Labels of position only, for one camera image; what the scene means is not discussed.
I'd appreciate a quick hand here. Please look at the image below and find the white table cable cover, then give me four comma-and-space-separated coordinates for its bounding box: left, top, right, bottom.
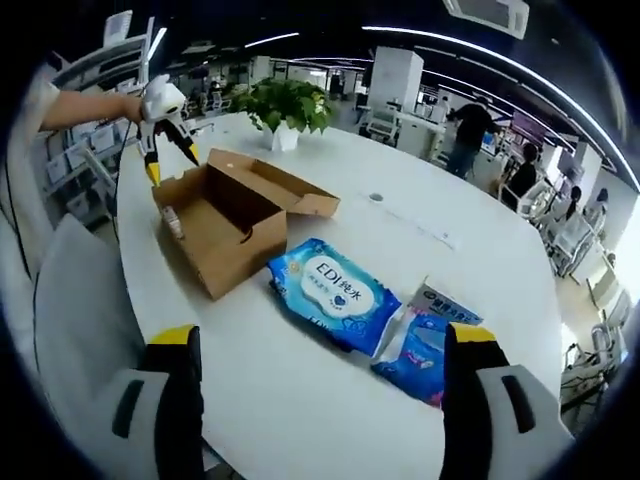
357, 192, 459, 250

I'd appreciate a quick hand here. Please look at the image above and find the small blue soft wipes pack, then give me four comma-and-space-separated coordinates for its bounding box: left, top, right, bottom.
370, 309, 449, 409

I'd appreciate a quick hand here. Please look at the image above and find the ceiling air conditioner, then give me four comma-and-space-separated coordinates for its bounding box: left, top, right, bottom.
442, 0, 530, 40

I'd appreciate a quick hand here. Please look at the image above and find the person's left hand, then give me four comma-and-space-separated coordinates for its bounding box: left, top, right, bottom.
107, 92, 146, 124

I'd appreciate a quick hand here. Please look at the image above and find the brown cardboard shoe box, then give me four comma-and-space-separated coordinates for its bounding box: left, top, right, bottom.
151, 147, 342, 301

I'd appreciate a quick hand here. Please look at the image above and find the ceiling light strip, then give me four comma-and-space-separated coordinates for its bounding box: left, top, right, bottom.
360, 24, 619, 169
243, 32, 300, 50
148, 25, 169, 71

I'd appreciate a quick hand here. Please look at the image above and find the wall screen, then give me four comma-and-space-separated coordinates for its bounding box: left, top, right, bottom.
509, 112, 544, 146

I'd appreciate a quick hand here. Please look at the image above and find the white mesh office chair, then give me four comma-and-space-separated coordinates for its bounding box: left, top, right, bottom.
33, 213, 221, 480

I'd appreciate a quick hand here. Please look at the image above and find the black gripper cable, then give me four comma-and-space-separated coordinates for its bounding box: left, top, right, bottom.
110, 117, 136, 236

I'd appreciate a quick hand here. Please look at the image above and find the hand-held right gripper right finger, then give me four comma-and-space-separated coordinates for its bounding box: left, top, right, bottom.
439, 322, 569, 480

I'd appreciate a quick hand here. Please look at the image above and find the large blue soft wipes pack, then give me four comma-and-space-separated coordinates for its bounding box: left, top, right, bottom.
266, 237, 404, 357

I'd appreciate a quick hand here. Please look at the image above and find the green plant in white pot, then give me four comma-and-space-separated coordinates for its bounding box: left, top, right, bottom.
232, 77, 334, 153

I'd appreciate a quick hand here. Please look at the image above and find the white blue wipes box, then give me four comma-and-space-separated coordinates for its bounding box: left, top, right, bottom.
407, 279, 485, 326

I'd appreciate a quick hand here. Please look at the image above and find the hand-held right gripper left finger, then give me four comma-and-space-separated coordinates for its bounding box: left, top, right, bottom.
97, 323, 207, 480

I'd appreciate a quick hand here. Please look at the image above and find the white ribbed device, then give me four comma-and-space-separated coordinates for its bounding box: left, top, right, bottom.
102, 9, 134, 44

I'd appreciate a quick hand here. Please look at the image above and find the white storage shelf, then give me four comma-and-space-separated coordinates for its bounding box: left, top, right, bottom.
44, 9, 169, 221

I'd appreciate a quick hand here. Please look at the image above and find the small white pink packet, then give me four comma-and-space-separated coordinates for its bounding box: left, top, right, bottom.
162, 204, 184, 239

